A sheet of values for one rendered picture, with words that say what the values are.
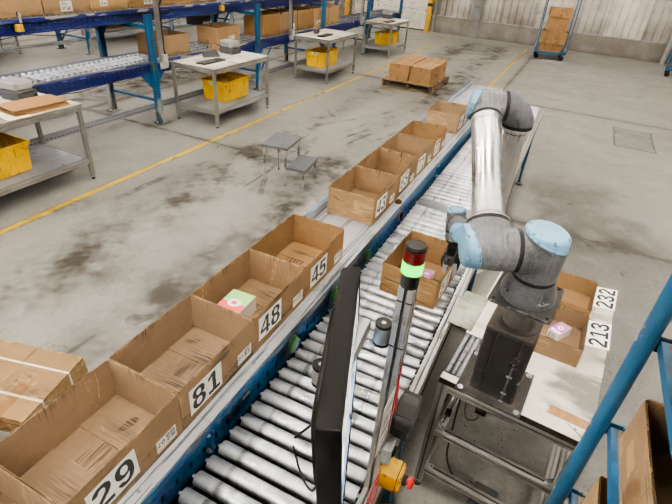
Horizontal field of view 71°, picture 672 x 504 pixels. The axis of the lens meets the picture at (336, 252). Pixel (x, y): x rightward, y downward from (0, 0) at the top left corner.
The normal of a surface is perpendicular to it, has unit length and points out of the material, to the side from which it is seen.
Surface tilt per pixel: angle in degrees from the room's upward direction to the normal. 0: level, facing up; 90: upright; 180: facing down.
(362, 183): 89
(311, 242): 89
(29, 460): 89
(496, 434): 0
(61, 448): 0
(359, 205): 90
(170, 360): 0
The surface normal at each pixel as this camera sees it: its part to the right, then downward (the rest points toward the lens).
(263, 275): -0.44, 0.44
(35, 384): 0.07, -0.84
